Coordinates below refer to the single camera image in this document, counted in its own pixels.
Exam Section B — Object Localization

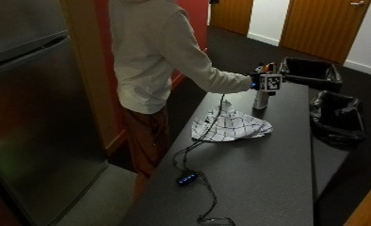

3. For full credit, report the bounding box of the wooden door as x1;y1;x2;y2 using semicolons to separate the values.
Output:
208;0;254;36
278;0;371;65

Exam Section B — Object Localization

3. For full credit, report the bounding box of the black lined trash bin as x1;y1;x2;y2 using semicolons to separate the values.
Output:
309;89;367;149
278;56;343;93

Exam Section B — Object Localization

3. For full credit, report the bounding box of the white marker cube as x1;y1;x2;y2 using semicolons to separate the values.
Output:
260;73;284;93

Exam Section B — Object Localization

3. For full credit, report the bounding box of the black cable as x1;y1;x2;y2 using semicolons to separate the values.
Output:
171;93;238;226

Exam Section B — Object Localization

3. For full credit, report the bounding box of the white checked cloth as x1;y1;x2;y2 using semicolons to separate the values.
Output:
191;99;274;143

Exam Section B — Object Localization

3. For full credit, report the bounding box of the stainless steel refrigerator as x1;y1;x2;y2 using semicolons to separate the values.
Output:
0;0;111;226

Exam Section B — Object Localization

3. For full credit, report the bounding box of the the person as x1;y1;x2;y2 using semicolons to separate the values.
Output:
108;0;278;202

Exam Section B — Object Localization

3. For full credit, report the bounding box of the black hub with blue lights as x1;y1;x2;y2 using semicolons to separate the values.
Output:
176;170;201;187

